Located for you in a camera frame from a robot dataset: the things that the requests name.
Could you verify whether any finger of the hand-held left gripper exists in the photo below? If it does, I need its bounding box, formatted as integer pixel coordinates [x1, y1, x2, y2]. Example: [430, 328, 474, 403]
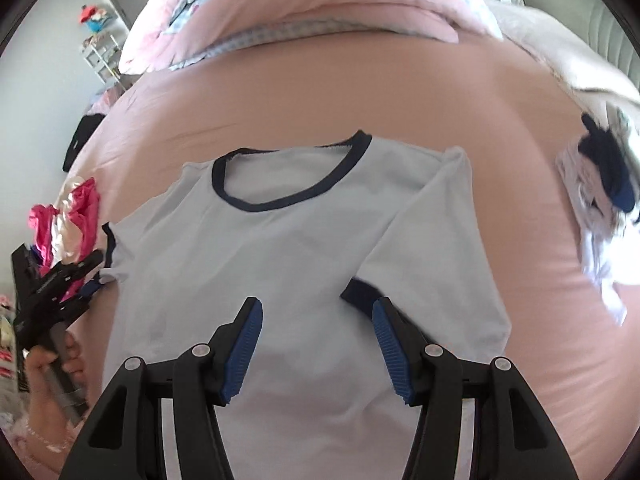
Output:
[59, 279, 104, 318]
[40, 251, 105, 290]

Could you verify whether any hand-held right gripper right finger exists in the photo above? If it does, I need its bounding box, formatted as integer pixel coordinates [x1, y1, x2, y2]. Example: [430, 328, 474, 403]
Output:
[371, 296, 581, 480]

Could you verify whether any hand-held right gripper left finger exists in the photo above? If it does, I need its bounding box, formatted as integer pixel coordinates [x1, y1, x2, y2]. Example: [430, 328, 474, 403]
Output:
[60, 297, 264, 480]

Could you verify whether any light blue t-shirt navy trim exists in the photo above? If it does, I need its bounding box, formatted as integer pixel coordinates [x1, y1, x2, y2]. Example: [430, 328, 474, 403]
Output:
[100, 130, 511, 480]

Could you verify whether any person's left forearm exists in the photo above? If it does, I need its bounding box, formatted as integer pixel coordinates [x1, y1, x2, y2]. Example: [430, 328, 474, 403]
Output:
[10, 410, 81, 478]

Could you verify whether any stack of folded pale clothes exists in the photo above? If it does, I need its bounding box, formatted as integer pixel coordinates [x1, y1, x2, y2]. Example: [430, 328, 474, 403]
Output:
[556, 102, 640, 326]

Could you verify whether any person's left hand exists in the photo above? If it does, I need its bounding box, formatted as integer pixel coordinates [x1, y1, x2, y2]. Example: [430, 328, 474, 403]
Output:
[24, 332, 91, 427]

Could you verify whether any cream cloth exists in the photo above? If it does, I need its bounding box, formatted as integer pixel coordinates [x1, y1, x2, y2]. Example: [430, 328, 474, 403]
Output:
[50, 200, 86, 266]

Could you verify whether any magenta garment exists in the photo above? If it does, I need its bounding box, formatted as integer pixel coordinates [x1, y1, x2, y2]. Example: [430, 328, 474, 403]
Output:
[27, 177, 103, 301]

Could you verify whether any black backpack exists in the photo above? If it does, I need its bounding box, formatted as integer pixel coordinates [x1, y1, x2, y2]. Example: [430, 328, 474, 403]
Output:
[62, 115, 104, 173]

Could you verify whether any white shelf rack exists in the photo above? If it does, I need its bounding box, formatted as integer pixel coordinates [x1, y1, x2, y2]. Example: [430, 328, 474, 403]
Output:
[80, 30, 126, 86]

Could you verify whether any red and blue plush toy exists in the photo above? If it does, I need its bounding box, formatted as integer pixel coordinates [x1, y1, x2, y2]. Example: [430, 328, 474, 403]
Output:
[77, 5, 116, 36]

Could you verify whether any bed with pink sheet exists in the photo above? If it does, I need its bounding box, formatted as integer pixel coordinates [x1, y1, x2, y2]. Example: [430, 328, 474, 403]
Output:
[50, 25, 640, 480]

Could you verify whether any pale pink pillow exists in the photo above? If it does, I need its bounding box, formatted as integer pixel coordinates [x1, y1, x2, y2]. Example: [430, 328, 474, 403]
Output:
[480, 0, 640, 126]

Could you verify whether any pink checked quilt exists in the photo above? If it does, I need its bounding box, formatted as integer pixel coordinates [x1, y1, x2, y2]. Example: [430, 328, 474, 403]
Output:
[117, 0, 506, 76]

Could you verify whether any grey-green padded headboard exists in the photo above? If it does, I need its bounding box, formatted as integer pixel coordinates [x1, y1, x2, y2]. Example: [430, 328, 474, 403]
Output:
[505, 0, 640, 81]

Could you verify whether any beaded bracelet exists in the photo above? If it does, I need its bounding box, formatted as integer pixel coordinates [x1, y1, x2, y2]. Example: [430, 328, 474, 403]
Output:
[25, 424, 74, 454]

